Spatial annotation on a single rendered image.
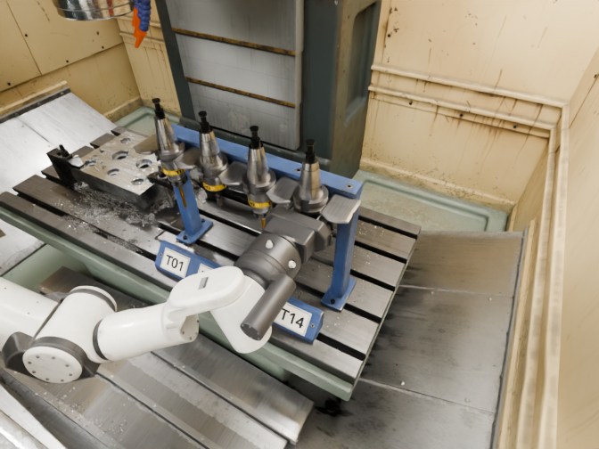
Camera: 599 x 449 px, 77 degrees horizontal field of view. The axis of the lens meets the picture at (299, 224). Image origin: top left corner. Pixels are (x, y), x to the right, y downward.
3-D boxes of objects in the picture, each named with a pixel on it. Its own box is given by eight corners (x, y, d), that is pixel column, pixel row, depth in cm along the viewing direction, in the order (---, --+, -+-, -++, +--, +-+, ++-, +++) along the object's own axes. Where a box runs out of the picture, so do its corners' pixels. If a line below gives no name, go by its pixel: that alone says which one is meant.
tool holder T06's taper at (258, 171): (274, 173, 72) (273, 142, 67) (263, 186, 69) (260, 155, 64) (254, 167, 73) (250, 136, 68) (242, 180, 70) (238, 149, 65)
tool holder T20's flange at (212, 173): (233, 165, 78) (232, 155, 76) (221, 183, 74) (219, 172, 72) (206, 160, 79) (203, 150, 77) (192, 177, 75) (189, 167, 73)
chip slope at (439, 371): (430, 605, 73) (473, 602, 55) (156, 422, 97) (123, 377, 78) (496, 280, 129) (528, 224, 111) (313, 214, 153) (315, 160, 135)
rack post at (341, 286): (340, 313, 87) (353, 219, 67) (319, 304, 89) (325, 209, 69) (356, 282, 94) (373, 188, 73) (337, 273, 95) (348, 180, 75)
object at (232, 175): (236, 190, 71) (235, 186, 70) (213, 181, 73) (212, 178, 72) (257, 170, 75) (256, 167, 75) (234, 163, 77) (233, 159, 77)
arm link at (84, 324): (174, 370, 54) (62, 393, 58) (192, 315, 63) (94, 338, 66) (134, 320, 48) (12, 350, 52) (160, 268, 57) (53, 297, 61)
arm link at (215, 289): (266, 302, 59) (189, 321, 61) (243, 258, 54) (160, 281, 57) (262, 335, 53) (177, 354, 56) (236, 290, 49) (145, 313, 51)
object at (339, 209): (345, 228, 63) (345, 225, 63) (316, 218, 65) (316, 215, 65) (360, 204, 68) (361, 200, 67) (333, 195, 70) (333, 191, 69)
